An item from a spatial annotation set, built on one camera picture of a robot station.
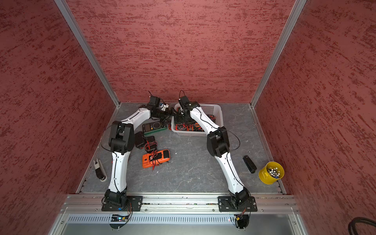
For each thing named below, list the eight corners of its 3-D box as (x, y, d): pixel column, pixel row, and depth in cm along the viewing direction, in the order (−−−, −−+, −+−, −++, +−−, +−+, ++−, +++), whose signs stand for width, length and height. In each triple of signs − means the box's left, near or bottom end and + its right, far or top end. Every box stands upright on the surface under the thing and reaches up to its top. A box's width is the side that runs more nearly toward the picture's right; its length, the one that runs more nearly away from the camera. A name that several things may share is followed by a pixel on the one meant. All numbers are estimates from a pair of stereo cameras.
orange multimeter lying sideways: (144, 168, 87) (141, 165, 83) (143, 158, 92) (141, 154, 88) (171, 162, 90) (170, 158, 86) (169, 152, 95) (168, 148, 91)
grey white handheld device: (103, 182, 83) (98, 179, 78) (96, 164, 90) (91, 160, 85) (108, 179, 84) (103, 176, 80) (101, 161, 91) (96, 157, 86)
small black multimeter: (145, 154, 94) (143, 150, 90) (148, 138, 101) (147, 135, 98) (155, 154, 94) (153, 150, 90) (158, 138, 101) (156, 135, 98)
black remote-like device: (251, 174, 86) (253, 172, 83) (241, 159, 92) (242, 156, 89) (256, 171, 87) (258, 169, 84) (245, 156, 93) (247, 154, 90)
